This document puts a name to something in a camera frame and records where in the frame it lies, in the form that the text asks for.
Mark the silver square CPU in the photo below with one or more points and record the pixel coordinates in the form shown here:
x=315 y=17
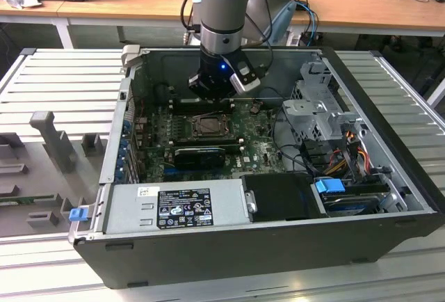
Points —
x=210 y=126

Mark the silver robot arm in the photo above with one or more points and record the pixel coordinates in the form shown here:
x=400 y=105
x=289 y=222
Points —
x=222 y=9

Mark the CPU socket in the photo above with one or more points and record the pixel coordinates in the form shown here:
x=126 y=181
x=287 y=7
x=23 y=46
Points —
x=192 y=131

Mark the blue expansion slot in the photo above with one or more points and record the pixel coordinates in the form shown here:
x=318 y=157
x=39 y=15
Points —
x=170 y=174

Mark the black cylindrical board component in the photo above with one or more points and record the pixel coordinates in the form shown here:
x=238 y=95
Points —
x=162 y=93

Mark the round coin battery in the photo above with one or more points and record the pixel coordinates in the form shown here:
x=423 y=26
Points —
x=254 y=109

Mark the green motherboard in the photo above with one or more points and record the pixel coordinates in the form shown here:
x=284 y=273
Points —
x=253 y=135

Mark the black graphics card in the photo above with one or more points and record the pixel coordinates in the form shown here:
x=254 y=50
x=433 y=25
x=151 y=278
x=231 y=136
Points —
x=200 y=158

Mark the pale blue teach pendant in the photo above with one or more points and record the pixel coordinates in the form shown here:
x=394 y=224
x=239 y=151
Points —
x=283 y=20

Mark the metal drive cage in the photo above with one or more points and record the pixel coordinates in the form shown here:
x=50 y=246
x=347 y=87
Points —
x=306 y=110

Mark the grey power supply unit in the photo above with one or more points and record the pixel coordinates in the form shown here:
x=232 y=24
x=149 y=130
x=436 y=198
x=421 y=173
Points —
x=132 y=211

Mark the blue disk carrier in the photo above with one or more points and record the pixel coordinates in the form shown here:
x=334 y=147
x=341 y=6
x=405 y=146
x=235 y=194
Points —
x=328 y=188

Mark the black open PC case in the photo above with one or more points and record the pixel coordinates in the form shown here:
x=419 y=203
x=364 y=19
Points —
x=243 y=256

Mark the hard disk drive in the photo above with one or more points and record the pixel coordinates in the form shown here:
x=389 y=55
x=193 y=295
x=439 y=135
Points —
x=347 y=204

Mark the blue case latch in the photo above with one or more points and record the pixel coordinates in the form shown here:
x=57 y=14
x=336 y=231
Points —
x=78 y=214

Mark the grey parts rack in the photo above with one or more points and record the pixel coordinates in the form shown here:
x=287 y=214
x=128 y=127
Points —
x=41 y=176

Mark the green RAM stick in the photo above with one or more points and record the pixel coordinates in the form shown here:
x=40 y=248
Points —
x=21 y=200

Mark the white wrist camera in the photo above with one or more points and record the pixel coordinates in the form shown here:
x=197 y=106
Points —
x=245 y=81

